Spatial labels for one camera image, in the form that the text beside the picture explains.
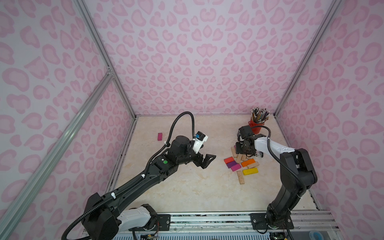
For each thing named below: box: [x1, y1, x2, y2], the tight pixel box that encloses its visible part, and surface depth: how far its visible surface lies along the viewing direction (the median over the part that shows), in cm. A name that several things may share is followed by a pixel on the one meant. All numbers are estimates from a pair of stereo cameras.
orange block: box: [241, 158, 256, 168], surface depth 95 cm
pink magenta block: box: [230, 164, 242, 172], surface depth 94 cm
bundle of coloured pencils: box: [251, 107, 270, 124], surface depth 100 cm
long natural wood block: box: [236, 170, 245, 185], surface depth 90 cm
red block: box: [224, 156, 235, 164], surface depth 97 cm
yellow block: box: [242, 167, 259, 176], surface depth 92 cm
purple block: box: [226, 160, 238, 169], surface depth 95 cm
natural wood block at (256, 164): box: [247, 161, 260, 169], surface depth 94 cm
